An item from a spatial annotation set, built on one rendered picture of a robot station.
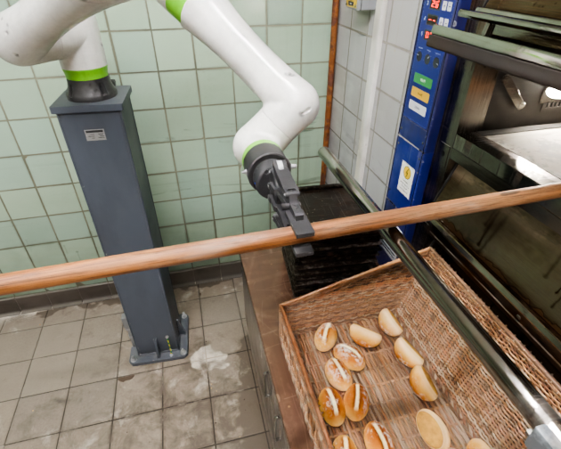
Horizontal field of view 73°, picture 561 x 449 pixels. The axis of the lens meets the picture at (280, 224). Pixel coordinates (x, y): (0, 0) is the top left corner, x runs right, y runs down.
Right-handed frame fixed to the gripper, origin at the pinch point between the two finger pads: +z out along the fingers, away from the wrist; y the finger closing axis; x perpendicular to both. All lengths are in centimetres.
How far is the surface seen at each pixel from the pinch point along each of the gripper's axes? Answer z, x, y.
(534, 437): 35.5, -14.4, 3.1
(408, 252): 7.0, -16.2, 1.9
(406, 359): -7, -36, 56
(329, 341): -18, -17, 56
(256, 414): -36, 4, 120
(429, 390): 4, -36, 55
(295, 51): -123, -35, -2
